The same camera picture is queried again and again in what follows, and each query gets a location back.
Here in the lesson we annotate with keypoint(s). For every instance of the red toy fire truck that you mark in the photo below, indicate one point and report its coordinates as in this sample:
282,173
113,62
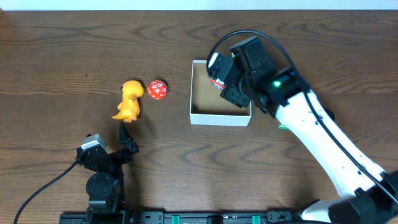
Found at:
218,83

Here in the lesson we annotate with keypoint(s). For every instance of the colourful puzzle cube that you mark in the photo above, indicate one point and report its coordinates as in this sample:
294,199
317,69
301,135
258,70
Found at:
281,126

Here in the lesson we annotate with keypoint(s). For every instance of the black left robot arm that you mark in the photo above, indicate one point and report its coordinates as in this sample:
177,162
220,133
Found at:
105,187

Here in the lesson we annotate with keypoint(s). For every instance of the white cardboard box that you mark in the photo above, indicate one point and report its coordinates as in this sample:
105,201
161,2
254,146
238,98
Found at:
206,105

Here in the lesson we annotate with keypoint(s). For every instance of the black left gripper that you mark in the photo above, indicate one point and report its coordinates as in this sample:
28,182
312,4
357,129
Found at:
117,156

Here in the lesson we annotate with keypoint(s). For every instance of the orange dinosaur toy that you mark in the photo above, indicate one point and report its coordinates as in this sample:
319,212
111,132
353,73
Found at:
129,108

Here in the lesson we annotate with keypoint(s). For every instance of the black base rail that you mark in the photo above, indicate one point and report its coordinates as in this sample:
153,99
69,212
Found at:
158,217

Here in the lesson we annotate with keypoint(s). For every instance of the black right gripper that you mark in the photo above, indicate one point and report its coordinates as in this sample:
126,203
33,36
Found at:
236,96

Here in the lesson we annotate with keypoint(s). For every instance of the red lettered ball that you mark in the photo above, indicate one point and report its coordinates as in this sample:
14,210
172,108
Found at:
157,89

